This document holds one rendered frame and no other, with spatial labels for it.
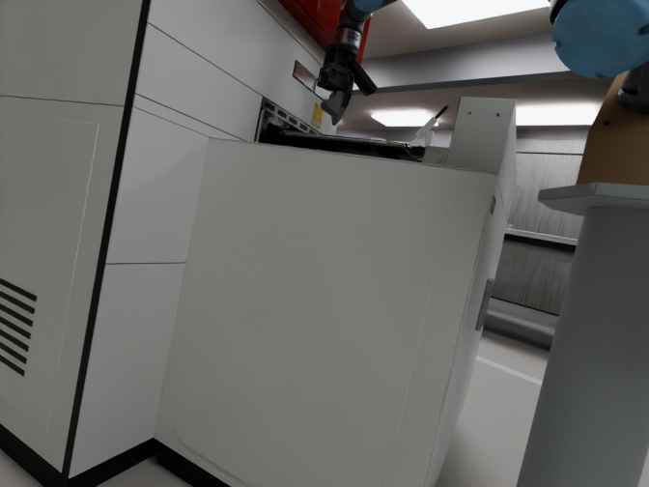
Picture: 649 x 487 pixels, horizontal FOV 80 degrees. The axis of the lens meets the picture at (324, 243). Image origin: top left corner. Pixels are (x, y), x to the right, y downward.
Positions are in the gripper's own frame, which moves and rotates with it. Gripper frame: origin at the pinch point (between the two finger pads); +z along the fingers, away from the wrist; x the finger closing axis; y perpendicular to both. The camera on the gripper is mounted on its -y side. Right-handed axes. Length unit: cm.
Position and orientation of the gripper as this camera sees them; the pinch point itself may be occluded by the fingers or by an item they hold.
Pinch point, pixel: (337, 122)
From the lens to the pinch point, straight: 119.2
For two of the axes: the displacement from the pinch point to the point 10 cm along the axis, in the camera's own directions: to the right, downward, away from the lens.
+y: -8.6, -1.5, -4.8
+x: 4.6, 1.5, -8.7
